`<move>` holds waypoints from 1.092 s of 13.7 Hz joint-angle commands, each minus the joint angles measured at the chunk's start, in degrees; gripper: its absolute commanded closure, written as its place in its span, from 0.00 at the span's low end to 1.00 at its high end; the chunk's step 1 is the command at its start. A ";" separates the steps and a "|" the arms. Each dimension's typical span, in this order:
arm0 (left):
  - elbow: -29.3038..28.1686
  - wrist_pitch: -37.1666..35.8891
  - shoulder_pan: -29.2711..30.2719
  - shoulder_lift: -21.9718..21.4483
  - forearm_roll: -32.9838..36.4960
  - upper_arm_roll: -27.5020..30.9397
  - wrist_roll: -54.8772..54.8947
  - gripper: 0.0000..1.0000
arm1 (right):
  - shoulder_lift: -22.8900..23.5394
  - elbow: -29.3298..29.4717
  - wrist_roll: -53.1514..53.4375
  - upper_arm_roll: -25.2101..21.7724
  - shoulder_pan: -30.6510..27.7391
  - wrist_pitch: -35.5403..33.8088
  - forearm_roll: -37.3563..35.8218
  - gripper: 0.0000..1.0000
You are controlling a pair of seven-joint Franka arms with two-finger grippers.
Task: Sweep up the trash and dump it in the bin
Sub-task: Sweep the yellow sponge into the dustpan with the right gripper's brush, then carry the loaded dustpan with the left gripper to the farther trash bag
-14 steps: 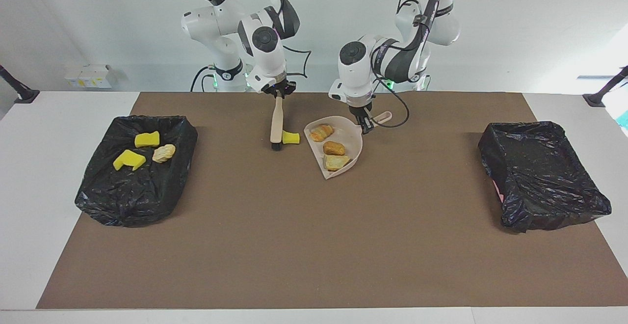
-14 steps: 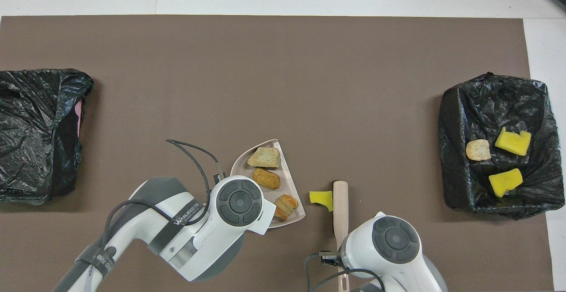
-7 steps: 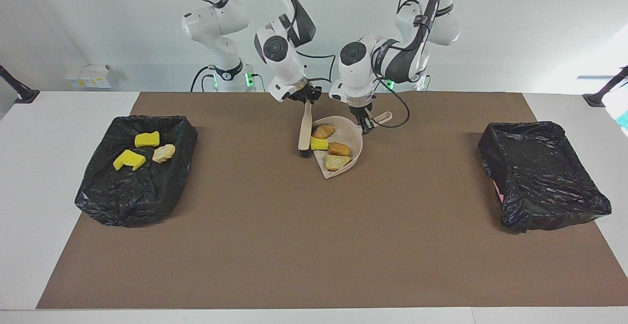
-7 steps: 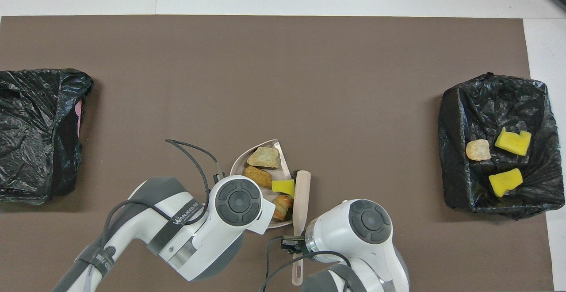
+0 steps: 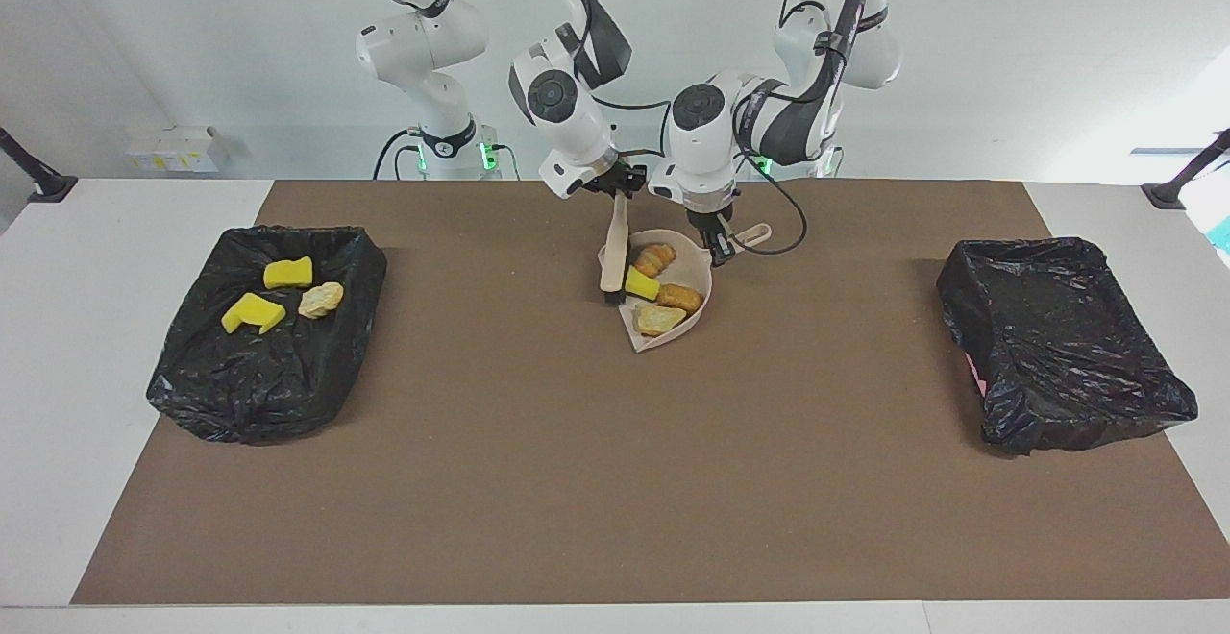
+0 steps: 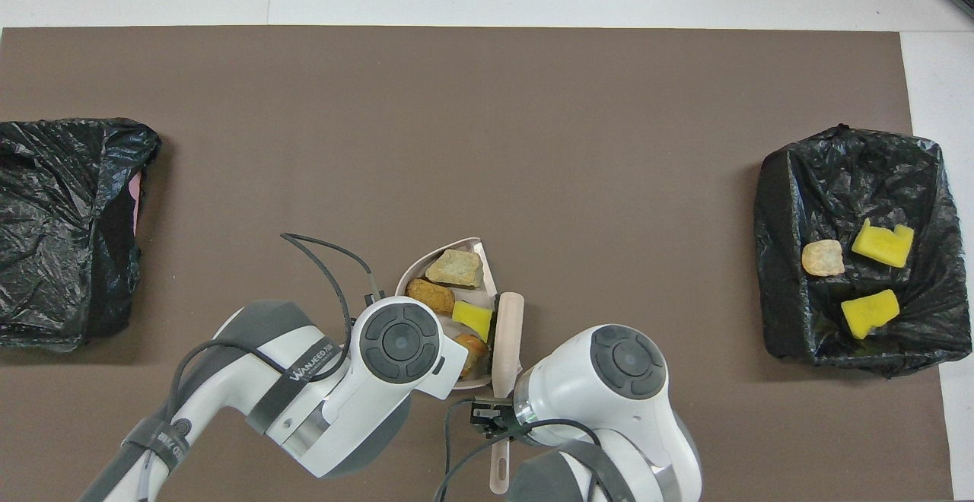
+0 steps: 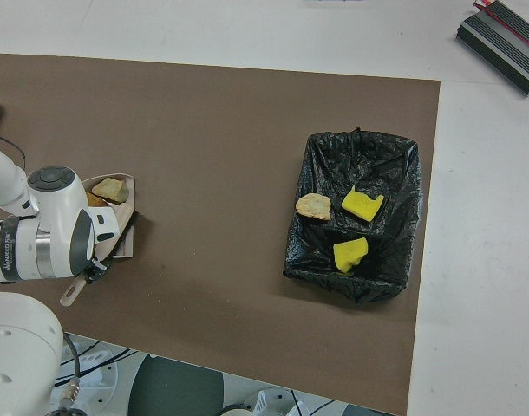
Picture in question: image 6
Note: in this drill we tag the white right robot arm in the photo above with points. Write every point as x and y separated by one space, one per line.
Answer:
609 411

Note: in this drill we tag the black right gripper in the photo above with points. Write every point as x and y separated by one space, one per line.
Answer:
491 417

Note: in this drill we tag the small yellow sponge wedge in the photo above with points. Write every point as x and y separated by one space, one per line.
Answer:
473 319

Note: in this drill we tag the black trash bag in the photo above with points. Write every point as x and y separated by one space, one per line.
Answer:
791 205
61 175

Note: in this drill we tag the pink bin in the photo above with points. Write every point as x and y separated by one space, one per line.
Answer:
137 194

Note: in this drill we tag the brown oval bread roll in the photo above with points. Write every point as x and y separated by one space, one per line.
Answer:
430 297

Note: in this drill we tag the beige plastic dustpan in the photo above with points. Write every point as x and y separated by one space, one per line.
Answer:
415 270

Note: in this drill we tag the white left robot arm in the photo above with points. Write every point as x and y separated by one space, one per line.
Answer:
266 380

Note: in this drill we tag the beige brush with black bristles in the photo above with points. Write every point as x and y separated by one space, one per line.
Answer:
508 350

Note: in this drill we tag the yellow and green sponge piece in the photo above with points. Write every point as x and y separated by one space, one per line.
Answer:
881 246

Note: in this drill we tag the orange striped bread piece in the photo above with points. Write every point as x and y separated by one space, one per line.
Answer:
473 350

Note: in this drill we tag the beige bread chunk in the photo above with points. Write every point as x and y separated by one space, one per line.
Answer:
455 268

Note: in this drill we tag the pale beige chip piece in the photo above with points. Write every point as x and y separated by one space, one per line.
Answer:
823 258

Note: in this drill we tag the yellow sponge chunk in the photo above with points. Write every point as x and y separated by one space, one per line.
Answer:
867 314

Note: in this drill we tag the brown paper table mat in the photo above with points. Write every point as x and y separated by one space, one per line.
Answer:
228 144

